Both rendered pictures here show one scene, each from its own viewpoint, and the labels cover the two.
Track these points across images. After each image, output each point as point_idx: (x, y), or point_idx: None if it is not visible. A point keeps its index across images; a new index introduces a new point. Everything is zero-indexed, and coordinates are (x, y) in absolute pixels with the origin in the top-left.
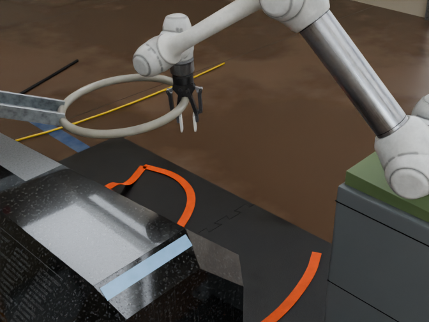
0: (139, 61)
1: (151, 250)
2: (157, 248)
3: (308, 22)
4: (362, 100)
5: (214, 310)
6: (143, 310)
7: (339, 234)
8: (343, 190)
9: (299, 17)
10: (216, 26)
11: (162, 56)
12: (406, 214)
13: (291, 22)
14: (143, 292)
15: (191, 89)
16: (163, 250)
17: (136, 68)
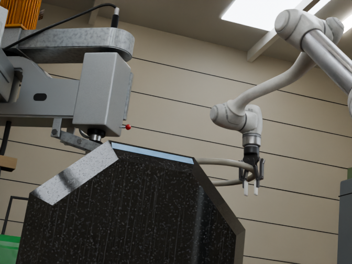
0: (212, 109)
1: (160, 151)
2: (165, 152)
3: (303, 32)
4: (336, 69)
5: (201, 231)
6: (133, 165)
7: (341, 229)
8: (343, 181)
9: (296, 30)
10: (265, 85)
11: (228, 106)
12: None
13: (293, 35)
14: (139, 158)
15: (255, 158)
16: (169, 154)
17: (210, 115)
